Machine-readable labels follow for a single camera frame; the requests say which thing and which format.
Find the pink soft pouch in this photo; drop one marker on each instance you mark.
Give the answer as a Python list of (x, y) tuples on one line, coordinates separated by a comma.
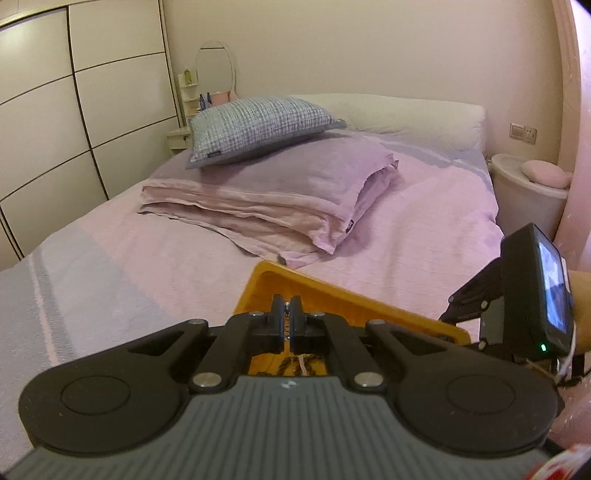
[(545, 174)]

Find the white long pillow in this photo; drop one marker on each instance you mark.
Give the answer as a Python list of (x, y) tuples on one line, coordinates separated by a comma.
[(415, 120)]

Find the grey checked pillow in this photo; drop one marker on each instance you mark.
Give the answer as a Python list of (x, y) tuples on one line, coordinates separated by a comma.
[(258, 124)]

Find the green bottle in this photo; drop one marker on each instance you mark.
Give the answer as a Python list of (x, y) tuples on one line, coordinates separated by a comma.
[(187, 76)]

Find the yellow plastic tray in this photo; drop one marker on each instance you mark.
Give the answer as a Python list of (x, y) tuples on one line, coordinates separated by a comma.
[(332, 297)]

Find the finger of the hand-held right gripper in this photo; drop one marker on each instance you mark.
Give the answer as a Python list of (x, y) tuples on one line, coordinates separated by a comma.
[(475, 290)]

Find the wall socket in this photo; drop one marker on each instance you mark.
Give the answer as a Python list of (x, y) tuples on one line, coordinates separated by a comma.
[(523, 132)]

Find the folded pink blanket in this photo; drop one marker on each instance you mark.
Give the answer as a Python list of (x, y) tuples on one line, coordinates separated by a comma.
[(277, 198)]

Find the small white shelf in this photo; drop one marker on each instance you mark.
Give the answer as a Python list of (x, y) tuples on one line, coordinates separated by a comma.
[(187, 101)]

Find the oval mirror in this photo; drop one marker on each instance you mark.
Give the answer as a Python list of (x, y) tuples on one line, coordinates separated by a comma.
[(214, 64)]

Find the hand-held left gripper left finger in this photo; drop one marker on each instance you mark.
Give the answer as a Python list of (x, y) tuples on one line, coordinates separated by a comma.
[(278, 321)]

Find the pink curtain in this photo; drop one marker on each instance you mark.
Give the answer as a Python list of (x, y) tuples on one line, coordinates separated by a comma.
[(575, 115)]

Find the small metal jewelry piece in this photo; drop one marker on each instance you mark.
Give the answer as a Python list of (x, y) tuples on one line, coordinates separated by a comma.
[(288, 323)]

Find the white round bedside table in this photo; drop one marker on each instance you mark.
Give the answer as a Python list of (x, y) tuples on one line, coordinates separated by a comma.
[(521, 203)]

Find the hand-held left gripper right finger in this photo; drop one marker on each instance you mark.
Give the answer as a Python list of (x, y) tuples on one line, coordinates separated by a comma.
[(298, 321)]

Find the pink cup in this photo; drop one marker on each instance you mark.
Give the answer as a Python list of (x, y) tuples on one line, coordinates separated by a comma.
[(219, 97)]

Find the white wardrobe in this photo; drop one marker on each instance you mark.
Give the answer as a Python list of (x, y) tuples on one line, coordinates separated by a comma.
[(55, 101)]

